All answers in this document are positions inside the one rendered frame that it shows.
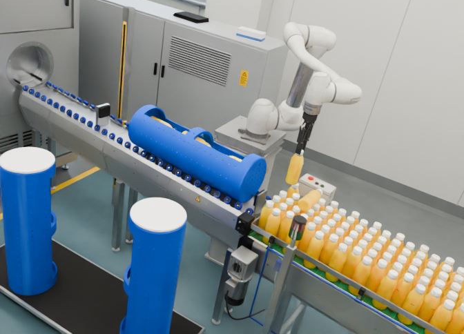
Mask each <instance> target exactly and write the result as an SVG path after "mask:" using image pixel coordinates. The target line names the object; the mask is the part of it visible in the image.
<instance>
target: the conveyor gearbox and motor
mask: <svg viewBox="0 0 464 334"><path fill-rule="evenodd" d="M257 260H258V255H257V254H256V253H254V252H253V251H251V250H249V249H248V248H246V247H244V246H241V247H239V248H238V249H236V250H235V251H234V252H232V253H231V256H230V260H229V265H228V268H227V273H228V275H229V277H228V280H227V281H226V282H225V285H224V290H223V293H225V294H224V299H225V301H226V309H227V312H228V314H229V316H230V318H232V319H233V320H243V319H246V318H248V317H251V316H247V317H243V318H234V317H232V316H231V315H230V313H229V309H228V304H230V305H232V306H239V305H241V304H243V302H244V298H245V295H246V293H247V289H248V285H249V281H250V280H252V278H253V272H254V271H255V266H256V264H257Z"/></svg>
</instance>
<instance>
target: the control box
mask: <svg viewBox="0 0 464 334"><path fill-rule="evenodd" d="M308 177H313V176H311V175H309V174H306V175H304V176H303V177H301V178H300V179H299V182H298V183H299V187H298V190H299V195H302V196H305V195H306V194H307V193H309V192H310V191H311V190H317V189H321V190H322V195H321V199H324V200H325V207H326V206H327V205H328V204H329V203H330V202H332V199H333V197H334V193H335V191H336V187H335V186H332V185H331V184H328V183H327V182H324V181H322V180H320V179H318V178H316V177H313V178H314V180H309V179H308ZM316 182H318V183H319V184H315V183H316ZM321 184H323V185H324V187H321V186H320V185H321Z"/></svg>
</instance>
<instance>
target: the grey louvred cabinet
mask: <svg viewBox="0 0 464 334"><path fill-rule="evenodd" d="M123 6H131V7H134V8H135V17H134V27H133V47H132V57H131V67H130V87H129V97H128V116H127V123H130V121H131V119H132V117H133V115H134V114H135V113H136V112H137V111H138V110H139V109H140V108H141V107H143V106H145V105H154V106H156V107H158V108H160V109H162V110H163V111H164V113H165V115H166V118H167V119H170V120H171V121H174V122H175V123H177V124H179V125H181V126H183V127H185V128H188V129H190V130H191V129H193V128H197V127H198V128H202V129H204V130H206V131H208V132H210V133H211V134H212V136H213V138H216V135H214V133H215V132H214V130H216V129H218V128H219V127H221V126H223V125H224V124H227V123H228V122H230V121H231V120H233V119H235V118H236V117H239V116H243V117H246V118H248V116H249V111H250V109H251V107H252V105H253V104H254V102H255V101H257V100H258V99H268V100H269V101H271V102H272V103H273V105H274V107H275V106H276V101H277V98H278V92H279V89H280V84H281V80H282V75H283V72H284V66H285V63H286V60H287V54H288V51H289V48H288V46H287V45H286V43H285V42H284V41H283V40H280V39H276V38H273V37H269V36H265V40H264V41H263V42H262V43H259V42H256V41H251V40H248V39H243V38H240V37H237V36H236V33H237V29H238V27H236V26H232V25H229V24H226V23H222V22H219V21H215V20H212V19H209V22H204V23H194V22H192V21H188V20H186V19H182V18H179V17H176V16H173V14H174V13H175V12H184V11H182V10H178V9H175V8H171V7H168V6H164V5H162V4H159V3H155V2H152V1H148V0H79V96H78V97H79V98H80V99H81V100H82V102H81V103H82V104H83V101H87V102H88V105H87V106H88V107H90V104H92V105H94V106H95V109H93V110H94V111H96V106H99V105H102V104H110V115H114V116H115V118H116V119H115V120H114V121H116V122H117V100H118V88H119V65H120V52H121V40H122V16H123Z"/></svg>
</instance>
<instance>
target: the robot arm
mask: <svg viewBox="0 0 464 334"><path fill-rule="evenodd" d="M283 38H284V42H285V43H286V45H287V46H288V48H289V49H290V50H291V51H292V53H293V54H294V55H295V56H296V57H297V58H298V59H299V60H300V64H299V66H298V69H297V72H296V75H295V78H294V80H293V83H292V86H291V89H290V91H289V95H288V97H287V99H286V100H284V101H283V102H282V103H281V104H280V105H279V107H278V108H277V107H274V105H273V103H272V102H271V101H269V100H268V99H258V100H257V101H255V102H254V104H253V105H252V107H251V109H250V111H249V116H248V119H247V125H246V128H239V129H238V132H240V133H242V134H243V135H241V136H240V138H241V139H245V140H249V141H253V142H255V143H258V144H262V145H264V146H265V145H266V142H267V140H268V138H269V137H270V136H271V134H269V133H268V131H269V130H281V131H295V130H299V133H298V138H297V142H298V145H297V147H296V151H295V153H297V154H299V155H300V153H301V151H302V150H304V151H305V148H306V145H307V141H309V138H310V136H311V131H312V129H313V125H314V124H315V121H316V120H317V117H318V115H319V114H320V111H321V108H322V104H323V103H327V102H330V103H334V104H342V105H350V104H355V103H357V102H358V101H360V99H361V97H362V90H361V88H360V87H359V86H357V85H356V84H352V82H350V81H348V80H347V79H345V78H341V77H340V76H339V75H338V74H337V73H336V72H335V71H333V70H332V69H331V68H329V67H328V66H326V65H324V64H323V63H322V62H320V61H319V60H318V59H319V58H321V57H322V56H323V54H324V53H326V51H330V50H332V49H333V48H334V46H335V44H336V35H335V34H334V33H333V32H332V31H331V30H329V29H327V28H323V27H320V26H308V25H302V24H297V23H294V22H289V23H287V24H286V25H285V27H284V30H283ZM314 71H316V72H315V73H313V72H314ZM305 93H306V99H305V101H304V107H302V105H301V103H302V100H303V98H304V95H305Z"/></svg>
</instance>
